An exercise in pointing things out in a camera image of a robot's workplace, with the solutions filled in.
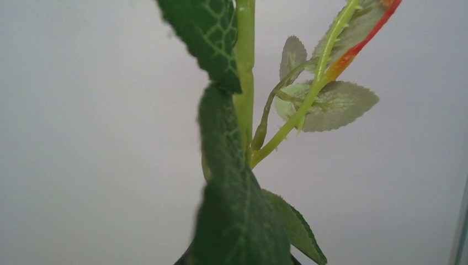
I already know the pink rose stem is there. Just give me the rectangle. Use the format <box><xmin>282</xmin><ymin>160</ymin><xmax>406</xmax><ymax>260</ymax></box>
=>
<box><xmin>157</xmin><ymin>1</ymin><xmax>400</xmax><ymax>264</ymax></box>

